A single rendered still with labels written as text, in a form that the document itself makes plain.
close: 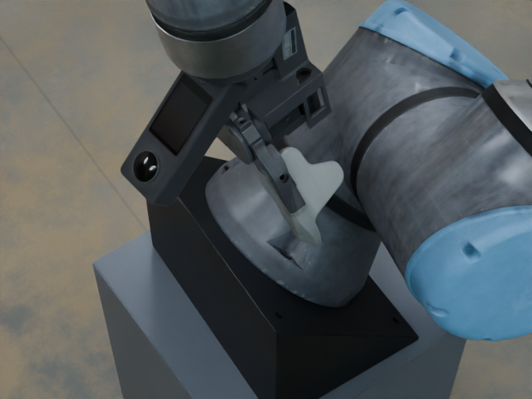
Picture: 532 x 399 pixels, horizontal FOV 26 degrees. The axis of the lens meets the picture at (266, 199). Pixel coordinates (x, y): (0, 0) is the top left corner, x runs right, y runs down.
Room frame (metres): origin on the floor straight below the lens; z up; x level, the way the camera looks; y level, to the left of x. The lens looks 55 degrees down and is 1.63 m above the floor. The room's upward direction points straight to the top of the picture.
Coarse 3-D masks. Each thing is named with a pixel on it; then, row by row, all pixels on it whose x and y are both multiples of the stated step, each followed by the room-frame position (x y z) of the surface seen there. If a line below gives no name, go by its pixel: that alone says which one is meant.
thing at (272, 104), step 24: (288, 24) 0.59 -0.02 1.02; (288, 48) 0.59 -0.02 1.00; (264, 72) 0.58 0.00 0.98; (288, 72) 0.59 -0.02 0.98; (312, 72) 0.59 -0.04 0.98; (264, 96) 0.57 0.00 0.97; (288, 96) 0.57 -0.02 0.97; (312, 96) 0.59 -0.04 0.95; (240, 120) 0.55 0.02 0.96; (264, 120) 0.55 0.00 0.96; (288, 120) 0.58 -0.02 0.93; (312, 120) 0.58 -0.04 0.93; (240, 144) 0.54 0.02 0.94; (264, 144) 0.55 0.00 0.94
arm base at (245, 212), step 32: (224, 192) 0.65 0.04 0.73; (256, 192) 0.64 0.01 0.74; (224, 224) 0.62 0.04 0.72; (256, 224) 0.61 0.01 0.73; (288, 224) 0.61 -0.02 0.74; (320, 224) 0.61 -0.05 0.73; (352, 224) 0.61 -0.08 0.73; (256, 256) 0.59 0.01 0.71; (288, 256) 0.59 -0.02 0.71; (320, 256) 0.59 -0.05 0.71; (352, 256) 0.60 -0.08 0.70; (288, 288) 0.57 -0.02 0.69; (320, 288) 0.57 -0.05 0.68; (352, 288) 0.59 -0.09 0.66
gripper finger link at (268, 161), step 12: (252, 144) 0.54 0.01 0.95; (264, 156) 0.53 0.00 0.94; (276, 156) 0.53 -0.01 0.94; (264, 168) 0.53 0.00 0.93; (276, 168) 0.53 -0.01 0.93; (276, 180) 0.52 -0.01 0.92; (288, 180) 0.52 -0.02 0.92; (276, 192) 0.52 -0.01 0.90; (288, 192) 0.52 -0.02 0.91; (288, 204) 0.52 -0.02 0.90; (300, 204) 0.52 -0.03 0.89
